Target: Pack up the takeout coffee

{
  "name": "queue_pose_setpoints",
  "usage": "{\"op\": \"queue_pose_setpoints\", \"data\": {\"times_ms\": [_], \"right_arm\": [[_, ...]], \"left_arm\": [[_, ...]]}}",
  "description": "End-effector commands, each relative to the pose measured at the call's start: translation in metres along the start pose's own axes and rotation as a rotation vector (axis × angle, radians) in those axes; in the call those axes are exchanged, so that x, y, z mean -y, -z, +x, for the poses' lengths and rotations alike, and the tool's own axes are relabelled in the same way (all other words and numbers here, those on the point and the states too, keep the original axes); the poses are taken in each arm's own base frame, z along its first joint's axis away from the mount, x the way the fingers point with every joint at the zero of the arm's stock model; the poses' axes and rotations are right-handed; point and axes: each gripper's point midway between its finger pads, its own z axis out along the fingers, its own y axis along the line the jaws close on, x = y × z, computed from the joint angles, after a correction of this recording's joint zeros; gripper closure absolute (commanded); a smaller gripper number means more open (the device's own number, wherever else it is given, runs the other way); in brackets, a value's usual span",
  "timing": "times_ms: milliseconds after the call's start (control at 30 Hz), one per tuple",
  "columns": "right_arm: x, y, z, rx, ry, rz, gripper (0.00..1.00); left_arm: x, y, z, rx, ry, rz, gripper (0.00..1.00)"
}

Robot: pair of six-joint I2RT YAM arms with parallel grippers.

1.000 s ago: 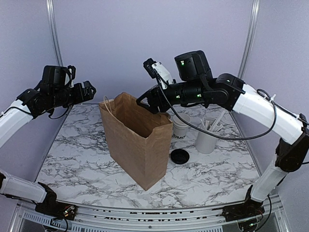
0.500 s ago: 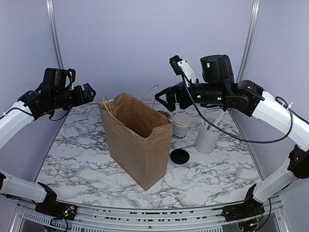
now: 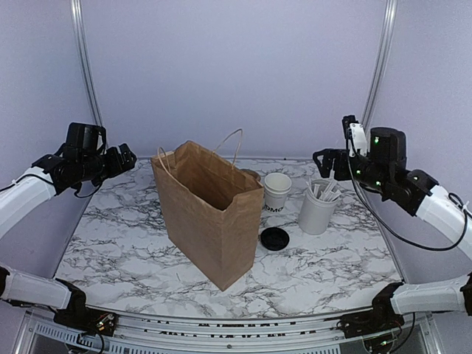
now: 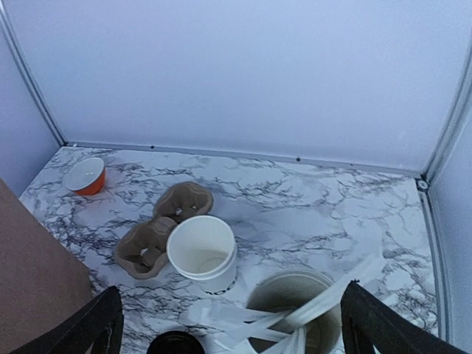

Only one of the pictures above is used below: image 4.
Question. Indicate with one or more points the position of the brown paper bag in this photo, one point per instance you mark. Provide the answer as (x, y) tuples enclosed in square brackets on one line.
[(42, 283)]

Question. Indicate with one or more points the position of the left aluminium frame post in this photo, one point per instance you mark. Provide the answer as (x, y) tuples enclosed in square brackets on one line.
[(28, 78)]

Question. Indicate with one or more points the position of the aluminium frame post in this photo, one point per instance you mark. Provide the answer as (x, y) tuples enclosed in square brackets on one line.
[(445, 192), (28, 78)]

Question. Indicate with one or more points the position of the black plastic cup lid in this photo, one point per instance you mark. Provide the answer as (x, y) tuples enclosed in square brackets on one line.
[(175, 342)]

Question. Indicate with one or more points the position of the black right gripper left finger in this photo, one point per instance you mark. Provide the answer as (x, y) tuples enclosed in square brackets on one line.
[(95, 328)]

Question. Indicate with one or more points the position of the white paper cup stack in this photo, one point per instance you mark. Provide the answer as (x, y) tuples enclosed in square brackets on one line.
[(204, 249)]

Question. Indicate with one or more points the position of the orange white bowl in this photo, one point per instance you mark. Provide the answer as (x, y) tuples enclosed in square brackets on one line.
[(86, 177)]

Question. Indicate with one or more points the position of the white wrapped stirrers bundle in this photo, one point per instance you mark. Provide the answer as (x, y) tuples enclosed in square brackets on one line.
[(236, 329)]

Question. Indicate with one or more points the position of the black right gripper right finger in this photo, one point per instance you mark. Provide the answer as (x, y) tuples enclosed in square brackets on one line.
[(369, 326)]

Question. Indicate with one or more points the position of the right aluminium frame post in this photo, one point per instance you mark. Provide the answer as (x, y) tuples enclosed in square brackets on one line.
[(445, 192)]

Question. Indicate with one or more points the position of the white cylindrical utensil holder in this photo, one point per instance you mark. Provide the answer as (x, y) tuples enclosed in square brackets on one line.
[(289, 290)]

